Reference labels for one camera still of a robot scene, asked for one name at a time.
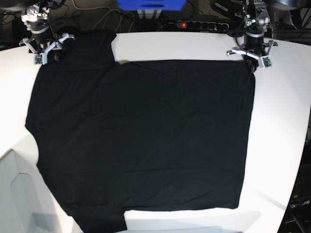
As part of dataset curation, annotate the black T-shirt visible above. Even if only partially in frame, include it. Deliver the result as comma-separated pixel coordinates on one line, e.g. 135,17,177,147
25,31,255,233

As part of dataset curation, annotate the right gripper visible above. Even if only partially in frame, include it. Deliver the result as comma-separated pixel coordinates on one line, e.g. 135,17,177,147
31,31,60,60

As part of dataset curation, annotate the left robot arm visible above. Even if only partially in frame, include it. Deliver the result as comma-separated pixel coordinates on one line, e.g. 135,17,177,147
242,0,274,69

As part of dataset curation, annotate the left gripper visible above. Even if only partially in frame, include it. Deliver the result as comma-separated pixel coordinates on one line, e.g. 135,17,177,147
243,31,265,69

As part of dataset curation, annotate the blue plastic box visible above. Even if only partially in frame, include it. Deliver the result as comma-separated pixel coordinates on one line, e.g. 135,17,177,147
117,0,187,11

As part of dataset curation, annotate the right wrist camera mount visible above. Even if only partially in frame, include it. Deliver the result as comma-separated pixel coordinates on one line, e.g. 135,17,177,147
18,33,75,65

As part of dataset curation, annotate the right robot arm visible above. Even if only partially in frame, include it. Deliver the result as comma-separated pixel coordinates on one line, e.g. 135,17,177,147
20,0,64,65

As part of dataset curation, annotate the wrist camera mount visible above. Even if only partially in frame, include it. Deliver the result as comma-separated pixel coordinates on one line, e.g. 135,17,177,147
226,40,278,69
18,33,75,65

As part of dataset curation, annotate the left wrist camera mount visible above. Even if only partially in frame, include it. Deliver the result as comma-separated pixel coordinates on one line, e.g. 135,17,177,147
226,40,278,69

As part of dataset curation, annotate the black power strip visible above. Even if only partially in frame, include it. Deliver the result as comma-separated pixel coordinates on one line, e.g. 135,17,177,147
163,21,230,33

